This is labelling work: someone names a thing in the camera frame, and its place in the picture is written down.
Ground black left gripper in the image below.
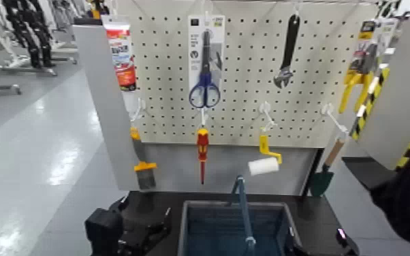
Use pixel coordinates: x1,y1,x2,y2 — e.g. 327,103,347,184
109,196,173,256

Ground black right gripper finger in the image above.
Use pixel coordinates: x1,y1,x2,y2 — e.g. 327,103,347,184
335,227,360,256
278,223,300,256

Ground yellow grey paint brush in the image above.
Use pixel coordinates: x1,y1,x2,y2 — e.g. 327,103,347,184
129,127,158,190

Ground blue grey plastic crate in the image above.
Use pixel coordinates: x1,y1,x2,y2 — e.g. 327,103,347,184
176,175,304,256

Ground red yellow screwdriver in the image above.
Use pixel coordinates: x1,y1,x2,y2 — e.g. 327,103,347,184
196,127,210,186

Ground grey display stand panel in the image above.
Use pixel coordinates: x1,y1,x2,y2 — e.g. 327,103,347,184
72,24,319,197

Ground blue scissors on package card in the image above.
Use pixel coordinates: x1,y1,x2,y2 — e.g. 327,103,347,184
187,14,226,109

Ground white red sealant tube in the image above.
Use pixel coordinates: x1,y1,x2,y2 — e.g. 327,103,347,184
101,14,138,114

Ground cream perforated pegboard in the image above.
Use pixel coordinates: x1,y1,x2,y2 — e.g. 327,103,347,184
117,0,379,149

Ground grey panel with hazard tape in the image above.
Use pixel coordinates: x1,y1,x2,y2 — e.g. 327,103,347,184
349,0,410,171

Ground black background robot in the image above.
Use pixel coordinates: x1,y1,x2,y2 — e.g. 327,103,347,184
3,0,55,69

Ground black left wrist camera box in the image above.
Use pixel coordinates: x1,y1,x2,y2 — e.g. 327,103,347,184
84,208,123,249

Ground green trowel wooden handle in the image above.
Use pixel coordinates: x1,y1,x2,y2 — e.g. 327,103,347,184
309,137,347,197

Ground black stand post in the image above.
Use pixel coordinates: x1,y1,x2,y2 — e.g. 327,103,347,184
300,148,325,197

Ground white paint roller yellow handle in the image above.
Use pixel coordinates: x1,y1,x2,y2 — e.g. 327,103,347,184
247,133,284,177

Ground yellow handled pliers in package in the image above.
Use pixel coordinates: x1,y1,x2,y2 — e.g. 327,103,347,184
338,18,399,114

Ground adjustable wrench black handle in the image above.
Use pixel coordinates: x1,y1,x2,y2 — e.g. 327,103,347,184
272,13,301,89

